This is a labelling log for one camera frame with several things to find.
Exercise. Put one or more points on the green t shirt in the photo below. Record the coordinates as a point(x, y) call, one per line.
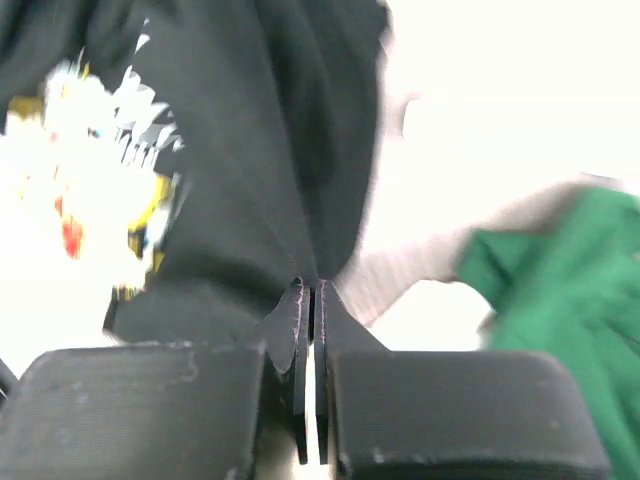
point(573, 293)

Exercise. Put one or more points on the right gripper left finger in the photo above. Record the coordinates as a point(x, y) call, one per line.
point(172, 411)

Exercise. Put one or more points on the black t shirt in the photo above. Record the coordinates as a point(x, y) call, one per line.
point(275, 105)

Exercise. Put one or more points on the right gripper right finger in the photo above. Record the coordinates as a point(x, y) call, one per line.
point(384, 414)

